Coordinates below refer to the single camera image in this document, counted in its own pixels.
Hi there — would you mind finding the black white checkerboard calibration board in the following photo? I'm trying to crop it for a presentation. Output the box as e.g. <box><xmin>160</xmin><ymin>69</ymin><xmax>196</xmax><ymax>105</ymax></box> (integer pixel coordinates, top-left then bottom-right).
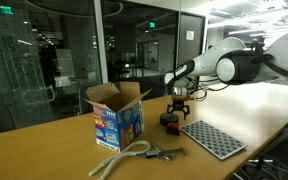
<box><xmin>182</xmin><ymin>120</ymin><xmax>247</xmax><ymax>160</ymax></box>

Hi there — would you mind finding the black masking tape roll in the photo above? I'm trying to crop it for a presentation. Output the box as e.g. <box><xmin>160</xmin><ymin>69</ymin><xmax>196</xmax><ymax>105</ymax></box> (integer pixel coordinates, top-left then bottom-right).
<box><xmin>160</xmin><ymin>113</ymin><xmax>179</xmax><ymax>126</ymax></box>

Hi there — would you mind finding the orange black tape measure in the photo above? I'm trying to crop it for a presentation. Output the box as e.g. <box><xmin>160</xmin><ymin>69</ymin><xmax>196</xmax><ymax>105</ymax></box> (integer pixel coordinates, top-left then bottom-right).
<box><xmin>167</xmin><ymin>123</ymin><xmax>181</xmax><ymax>136</ymax></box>

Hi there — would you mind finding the white rope piece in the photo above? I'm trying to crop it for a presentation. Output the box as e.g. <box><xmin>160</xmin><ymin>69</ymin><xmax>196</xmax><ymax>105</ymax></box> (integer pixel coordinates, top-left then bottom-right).
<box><xmin>88</xmin><ymin>140</ymin><xmax>152</xmax><ymax>177</ymax></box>

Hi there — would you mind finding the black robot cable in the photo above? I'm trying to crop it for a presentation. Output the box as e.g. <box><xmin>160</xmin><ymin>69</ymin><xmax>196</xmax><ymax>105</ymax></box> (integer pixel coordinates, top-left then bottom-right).
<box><xmin>185</xmin><ymin>75</ymin><xmax>231</xmax><ymax>102</ymax></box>

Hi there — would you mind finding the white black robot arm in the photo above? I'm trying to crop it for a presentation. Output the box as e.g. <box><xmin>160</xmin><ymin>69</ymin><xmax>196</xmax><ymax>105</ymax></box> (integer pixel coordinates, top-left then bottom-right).
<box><xmin>164</xmin><ymin>33</ymin><xmax>288</xmax><ymax>94</ymax></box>

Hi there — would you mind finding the metal vernier caliper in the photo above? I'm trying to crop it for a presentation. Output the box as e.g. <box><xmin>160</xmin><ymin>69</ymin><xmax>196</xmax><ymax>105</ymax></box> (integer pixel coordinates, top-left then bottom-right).
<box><xmin>139</xmin><ymin>146</ymin><xmax>185</xmax><ymax>161</ymax></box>

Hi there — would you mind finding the blue printed cardboard box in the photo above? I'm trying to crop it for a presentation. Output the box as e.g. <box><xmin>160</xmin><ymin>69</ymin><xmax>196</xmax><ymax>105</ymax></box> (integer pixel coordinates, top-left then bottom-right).
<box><xmin>86</xmin><ymin>81</ymin><xmax>149</xmax><ymax>152</ymax></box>

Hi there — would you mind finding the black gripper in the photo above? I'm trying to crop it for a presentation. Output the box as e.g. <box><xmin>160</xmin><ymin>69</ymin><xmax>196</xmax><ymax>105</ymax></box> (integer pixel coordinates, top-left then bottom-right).
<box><xmin>167</xmin><ymin>87</ymin><xmax>190</xmax><ymax>120</ymax></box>

